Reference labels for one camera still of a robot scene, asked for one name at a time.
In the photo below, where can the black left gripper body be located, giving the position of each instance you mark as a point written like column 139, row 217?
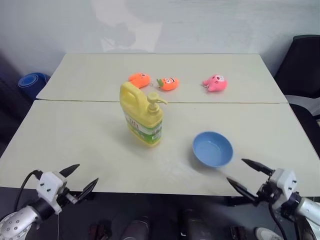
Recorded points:
column 68, row 196

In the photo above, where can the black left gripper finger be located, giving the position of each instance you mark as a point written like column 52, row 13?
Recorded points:
column 87, row 190
column 70, row 170

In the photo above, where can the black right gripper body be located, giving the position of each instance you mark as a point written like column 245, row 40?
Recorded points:
column 266, row 193

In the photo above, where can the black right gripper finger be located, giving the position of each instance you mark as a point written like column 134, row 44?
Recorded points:
column 258, row 167
column 243, row 191

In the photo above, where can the yellow detergent pump bottle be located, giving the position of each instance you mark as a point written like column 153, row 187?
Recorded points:
column 143, row 117

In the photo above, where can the blue plastic bowl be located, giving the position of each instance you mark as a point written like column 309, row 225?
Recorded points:
column 212, row 150

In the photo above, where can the white shoe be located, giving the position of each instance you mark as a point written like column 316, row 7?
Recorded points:
column 267, row 234

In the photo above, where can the dark rounded shape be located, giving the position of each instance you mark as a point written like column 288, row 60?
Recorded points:
column 136, row 230

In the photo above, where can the pink plush toy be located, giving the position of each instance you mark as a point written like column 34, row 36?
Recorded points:
column 215, row 82

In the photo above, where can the black office chair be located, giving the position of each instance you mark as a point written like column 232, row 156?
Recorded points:
column 302, row 75

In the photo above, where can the orange plush toy with legs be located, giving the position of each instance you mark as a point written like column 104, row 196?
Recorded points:
column 138, row 79

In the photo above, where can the orange carrot plush toy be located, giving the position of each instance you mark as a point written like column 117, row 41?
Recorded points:
column 170, row 83

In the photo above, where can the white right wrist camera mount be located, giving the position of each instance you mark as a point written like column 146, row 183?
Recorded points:
column 283, row 182

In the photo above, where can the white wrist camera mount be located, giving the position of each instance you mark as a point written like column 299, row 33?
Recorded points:
column 50, row 186
column 283, row 182

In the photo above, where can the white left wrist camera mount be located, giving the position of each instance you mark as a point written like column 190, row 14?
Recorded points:
column 50, row 186

